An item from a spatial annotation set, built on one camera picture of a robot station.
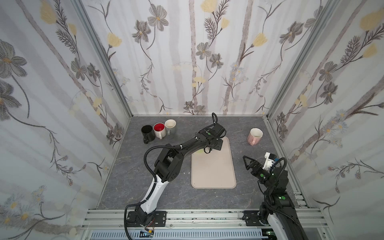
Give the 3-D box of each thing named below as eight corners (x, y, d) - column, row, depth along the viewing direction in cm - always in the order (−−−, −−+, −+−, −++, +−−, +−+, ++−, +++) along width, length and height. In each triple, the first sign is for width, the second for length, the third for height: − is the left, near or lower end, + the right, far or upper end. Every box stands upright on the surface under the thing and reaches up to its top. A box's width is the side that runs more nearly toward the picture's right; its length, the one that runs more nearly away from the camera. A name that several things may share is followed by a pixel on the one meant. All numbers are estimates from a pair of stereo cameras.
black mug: (142, 144, 104) (138, 137, 97) (145, 132, 111) (142, 125, 104) (153, 144, 105) (150, 137, 98) (155, 133, 111) (153, 125, 104)
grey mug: (165, 138, 108) (163, 130, 101) (167, 127, 115) (165, 119, 107) (175, 138, 108) (174, 130, 101) (176, 127, 115) (175, 119, 107)
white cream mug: (153, 140, 107) (151, 134, 101) (156, 128, 114) (154, 122, 108) (165, 140, 107) (163, 134, 101) (167, 128, 114) (165, 122, 108)
